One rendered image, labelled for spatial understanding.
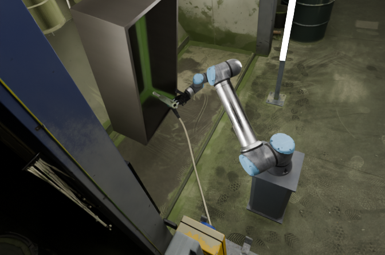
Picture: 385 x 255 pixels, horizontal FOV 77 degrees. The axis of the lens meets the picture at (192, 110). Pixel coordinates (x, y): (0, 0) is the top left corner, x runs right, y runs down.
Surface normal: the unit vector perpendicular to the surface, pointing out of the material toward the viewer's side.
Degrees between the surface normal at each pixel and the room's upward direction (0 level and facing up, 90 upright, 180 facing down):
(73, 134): 90
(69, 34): 57
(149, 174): 0
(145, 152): 0
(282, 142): 5
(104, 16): 12
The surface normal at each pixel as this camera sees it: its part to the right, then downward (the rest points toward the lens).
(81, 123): 0.88, 0.26
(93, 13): 0.06, -0.61
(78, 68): 0.67, -0.15
